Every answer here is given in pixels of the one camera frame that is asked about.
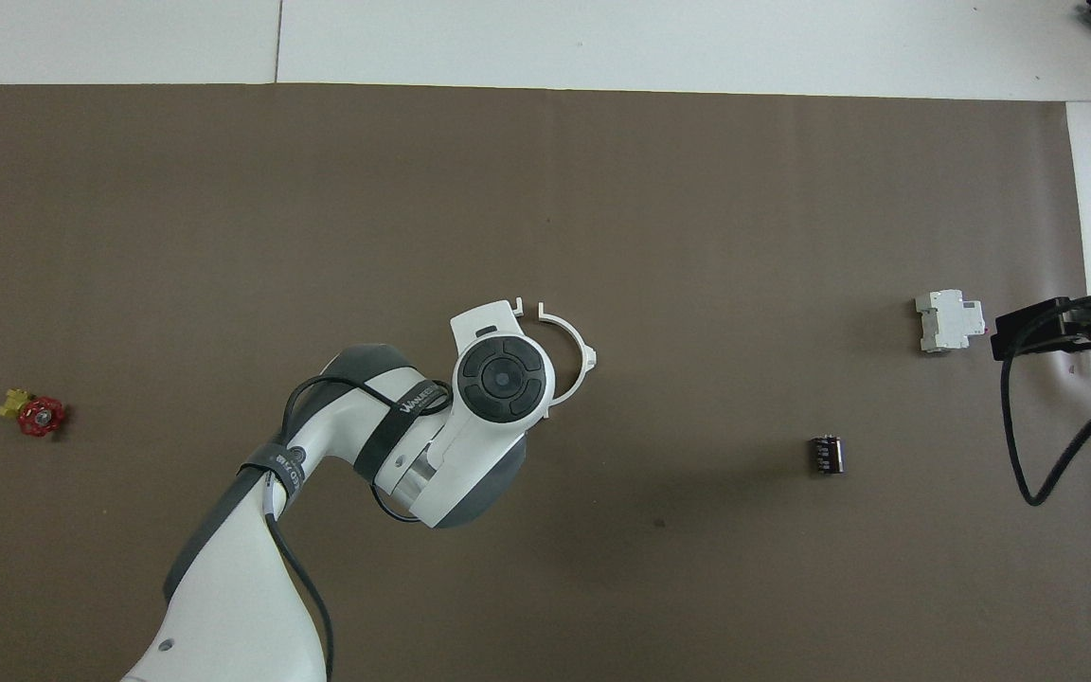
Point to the black cylindrical capacitor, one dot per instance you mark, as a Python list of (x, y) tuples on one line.
[(827, 455)]

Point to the brown paper mat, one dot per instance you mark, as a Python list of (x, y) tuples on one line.
[(697, 189)]

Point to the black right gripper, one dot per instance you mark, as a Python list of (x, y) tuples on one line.
[(1038, 332)]

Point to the red and yellow valve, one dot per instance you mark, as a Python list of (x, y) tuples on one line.
[(41, 417)]

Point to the white circuit breaker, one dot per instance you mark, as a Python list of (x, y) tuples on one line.
[(948, 322)]

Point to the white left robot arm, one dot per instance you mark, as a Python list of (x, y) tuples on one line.
[(223, 606)]

